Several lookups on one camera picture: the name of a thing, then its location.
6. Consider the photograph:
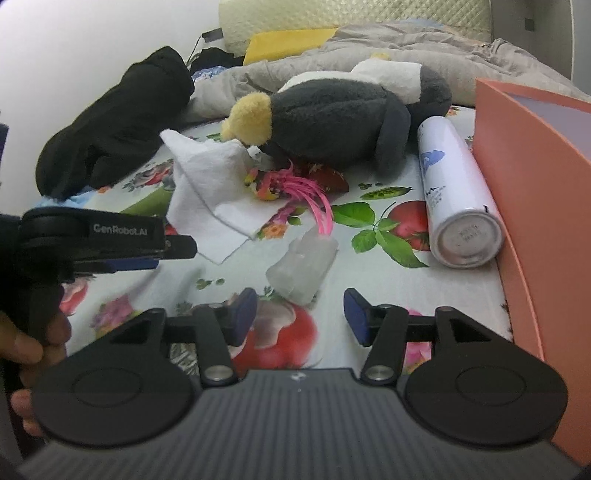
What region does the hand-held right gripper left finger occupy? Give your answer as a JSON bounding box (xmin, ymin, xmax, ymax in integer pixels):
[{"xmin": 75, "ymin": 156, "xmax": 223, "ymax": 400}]
[{"xmin": 110, "ymin": 287, "xmax": 258, "ymax": 387}]

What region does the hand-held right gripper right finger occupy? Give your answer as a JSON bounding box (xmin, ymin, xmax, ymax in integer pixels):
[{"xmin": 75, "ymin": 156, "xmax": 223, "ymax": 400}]
[{"xmin": 343, "ymin": 288, "xmax": 490, "ymax": 387}]

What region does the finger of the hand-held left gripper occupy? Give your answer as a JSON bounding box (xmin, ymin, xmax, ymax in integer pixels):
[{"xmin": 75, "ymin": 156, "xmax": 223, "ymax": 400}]
[
  {"xmin": 73, "ymin": 257, "xmax": 161, "ymax": 275},
  {"xmin": 161, "ymin": 234, "xmax": 199, "ymax": 260}
]

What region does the white cloth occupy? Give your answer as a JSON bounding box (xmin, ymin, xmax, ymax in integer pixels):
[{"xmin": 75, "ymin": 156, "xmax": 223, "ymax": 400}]
[{"xmin": 159, "ymin": 129, "xmax": 256, "ymax": 265}]

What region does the translucent plastic object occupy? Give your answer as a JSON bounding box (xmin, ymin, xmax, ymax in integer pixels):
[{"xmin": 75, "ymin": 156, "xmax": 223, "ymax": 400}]
[{"xmin": 266, "ymin": 228, "xmax": 339, "ymax": 306}]

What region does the pink feather toy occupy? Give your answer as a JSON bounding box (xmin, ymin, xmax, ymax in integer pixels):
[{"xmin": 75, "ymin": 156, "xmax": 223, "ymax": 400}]
[{"xmin": 246, "ymin": 167, "xmax": 336, "ymax": 237}]

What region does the pink cardboard box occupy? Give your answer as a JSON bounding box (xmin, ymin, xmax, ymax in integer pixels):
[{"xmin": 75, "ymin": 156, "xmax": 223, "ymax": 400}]
[{"xmin": 473, "ymin": 78, "xmax": 591, "ymax": 462}]

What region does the person's left hand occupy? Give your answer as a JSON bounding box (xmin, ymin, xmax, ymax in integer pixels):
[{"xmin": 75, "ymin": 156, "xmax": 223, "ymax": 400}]
[{"xmin": 0, "ymin": 309, "xmax": 73, "ymax": 438}]

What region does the fruit printed mat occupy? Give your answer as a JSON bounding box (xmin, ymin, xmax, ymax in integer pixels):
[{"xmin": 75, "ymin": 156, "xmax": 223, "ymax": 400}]
[{"xmin": 37, "ymin": 104, "xmax": 514, "ymax": 385}]

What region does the black garment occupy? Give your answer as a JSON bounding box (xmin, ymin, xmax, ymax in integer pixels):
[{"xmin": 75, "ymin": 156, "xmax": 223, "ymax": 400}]
[{"xmin": 36, "ymin": 45, "xmax": 195, "ymax": 200}]

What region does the white spray can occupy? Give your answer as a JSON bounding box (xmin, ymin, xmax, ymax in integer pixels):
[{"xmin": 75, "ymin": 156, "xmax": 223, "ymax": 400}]
[{"xmin": 417, "ymin": 116, "xmax": 504, "ymax": 270}]

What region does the blue patterned cloth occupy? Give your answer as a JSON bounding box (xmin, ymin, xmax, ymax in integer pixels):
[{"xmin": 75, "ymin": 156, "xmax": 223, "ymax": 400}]
[{"xmin": 190, "ymin": 66, "xmax": 227, "ymax": 84}]

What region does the crumpled black clothing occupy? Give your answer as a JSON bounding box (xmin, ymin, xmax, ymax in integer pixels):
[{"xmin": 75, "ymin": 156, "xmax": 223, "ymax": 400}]
[{"xmin": 191, "ymin": 47, "xmax": 245, "ymax": 75}]

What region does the grey penguin plush toy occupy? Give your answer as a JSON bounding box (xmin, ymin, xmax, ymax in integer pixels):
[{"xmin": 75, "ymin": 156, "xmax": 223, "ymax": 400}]
[{"xmin": 221, "ymin": 53, "xmax": 454, "ymax": 180}]

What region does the yellow pillow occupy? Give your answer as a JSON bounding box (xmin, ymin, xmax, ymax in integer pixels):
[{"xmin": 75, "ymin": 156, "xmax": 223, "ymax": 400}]
[{"xmin": 243, "ymin": 28, "xmax": 341, "ymax": 66}]

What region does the grey duvet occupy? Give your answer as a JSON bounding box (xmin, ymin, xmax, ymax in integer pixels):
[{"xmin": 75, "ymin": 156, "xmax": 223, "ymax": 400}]
[{"xmin": 188, "ymin": 23, "xmax": 591, "ymax": 124}]

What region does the cream quilted headboard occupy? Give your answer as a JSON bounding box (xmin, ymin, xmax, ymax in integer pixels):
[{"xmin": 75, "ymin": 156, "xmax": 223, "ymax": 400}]
[{"xmin": 218, "ymin": 0, "xmax": 493, "ymax": 57}]

